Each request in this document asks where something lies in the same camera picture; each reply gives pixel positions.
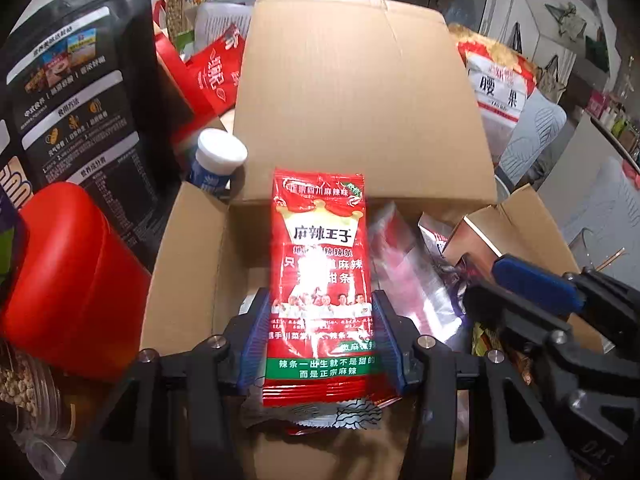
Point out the red paper bag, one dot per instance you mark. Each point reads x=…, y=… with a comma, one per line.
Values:
x=215, y=70

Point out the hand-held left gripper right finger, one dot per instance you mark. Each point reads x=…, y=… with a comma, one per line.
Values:
x=389, y=345

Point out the glass cup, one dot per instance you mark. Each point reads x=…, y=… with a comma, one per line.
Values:
x=602, y=250

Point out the clear red snack wrapper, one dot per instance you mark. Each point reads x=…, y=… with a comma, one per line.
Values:
x=415, y=280

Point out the grey cushioned chair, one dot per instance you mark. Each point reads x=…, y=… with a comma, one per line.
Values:
x=535, y=135
x=605, y=195

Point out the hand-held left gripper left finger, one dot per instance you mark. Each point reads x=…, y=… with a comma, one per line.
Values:
x=252, y=345

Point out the white plastic basket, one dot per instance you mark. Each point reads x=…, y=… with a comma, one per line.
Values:
x=222, y=22

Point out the red canister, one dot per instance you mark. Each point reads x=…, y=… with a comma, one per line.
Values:
x=65, y=280

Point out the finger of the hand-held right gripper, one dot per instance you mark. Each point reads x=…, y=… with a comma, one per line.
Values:
x=537, y=280
x=515, y=315

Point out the row of cosmetic bottles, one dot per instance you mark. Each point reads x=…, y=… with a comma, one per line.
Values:
x=617, y=110

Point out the purple pouch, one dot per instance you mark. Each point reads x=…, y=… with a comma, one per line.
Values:
x=10, y=240

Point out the red white nut bag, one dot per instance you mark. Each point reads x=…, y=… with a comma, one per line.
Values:
x=500, y=95

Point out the brown cardboard box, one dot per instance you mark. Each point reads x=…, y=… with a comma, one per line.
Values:
x=350, y=100

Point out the black food pouch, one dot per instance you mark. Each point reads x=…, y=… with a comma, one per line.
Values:
x=75, y=85

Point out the group of labelled clear jars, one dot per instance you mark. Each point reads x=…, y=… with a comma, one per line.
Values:
x=25, y=385

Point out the red spicy strip packet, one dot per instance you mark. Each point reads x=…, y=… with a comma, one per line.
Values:
x=320, y=260

